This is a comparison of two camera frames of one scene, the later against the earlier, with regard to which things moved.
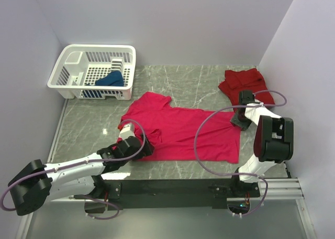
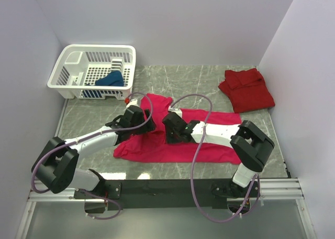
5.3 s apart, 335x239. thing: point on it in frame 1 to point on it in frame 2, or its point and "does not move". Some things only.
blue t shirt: [114, 79] does not move
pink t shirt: [172, 131] does not move
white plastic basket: [94, 71] does not move
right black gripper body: [242, 122] to [171, 137]
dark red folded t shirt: [245, 80] does not move
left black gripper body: [146, 151] to [149, 127]
